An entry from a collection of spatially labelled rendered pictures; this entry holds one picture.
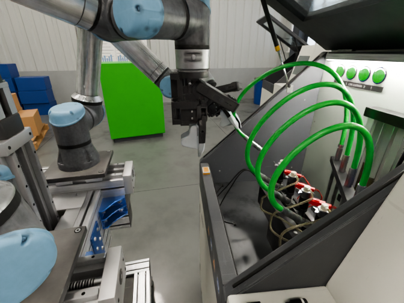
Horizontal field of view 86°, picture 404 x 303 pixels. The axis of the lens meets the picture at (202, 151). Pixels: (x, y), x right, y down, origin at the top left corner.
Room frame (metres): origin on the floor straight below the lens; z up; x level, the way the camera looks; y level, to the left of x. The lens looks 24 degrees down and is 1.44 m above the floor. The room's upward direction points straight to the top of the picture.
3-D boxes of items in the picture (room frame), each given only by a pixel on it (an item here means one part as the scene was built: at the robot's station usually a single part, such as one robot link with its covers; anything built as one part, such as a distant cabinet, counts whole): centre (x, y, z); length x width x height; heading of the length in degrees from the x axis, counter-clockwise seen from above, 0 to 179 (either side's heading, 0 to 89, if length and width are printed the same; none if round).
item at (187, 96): (0.52, 0.03, 1.35); 0.09 x 0.08 x 0.12; 95
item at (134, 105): (4.07, 1.29, 0.65); 0.95 x 0.86 x 1.30; 111
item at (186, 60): (0.51, 0.02, 1.43); 0.08 x 0.08 x 0.05
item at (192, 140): (0.50, 0.02, 1.24); 0.06 x 0.03 x 0.09; 95
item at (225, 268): (0.64, -0.04, 0.87); 0.62 x 0.04 x 0.16; 5
